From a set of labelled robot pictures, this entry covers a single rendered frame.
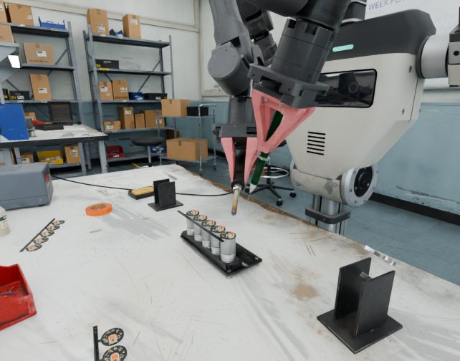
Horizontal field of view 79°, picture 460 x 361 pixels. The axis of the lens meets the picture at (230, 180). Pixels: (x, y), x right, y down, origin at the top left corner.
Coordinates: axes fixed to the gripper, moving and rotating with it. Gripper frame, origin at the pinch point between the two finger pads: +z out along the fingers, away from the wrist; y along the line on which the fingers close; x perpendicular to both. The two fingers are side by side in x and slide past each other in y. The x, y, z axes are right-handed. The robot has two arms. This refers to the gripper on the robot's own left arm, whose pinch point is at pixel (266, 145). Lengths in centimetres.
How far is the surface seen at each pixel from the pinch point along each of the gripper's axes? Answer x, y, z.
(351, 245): 15.7, -18.3, 16.5
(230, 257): 1.8, 2.3, 18.1
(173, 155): -234, -244, 168
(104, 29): -387, -222, 39
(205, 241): -4.0, 1.0, 20.0
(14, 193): -53, 11, 37
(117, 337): -0.5, 20.0, 21.6
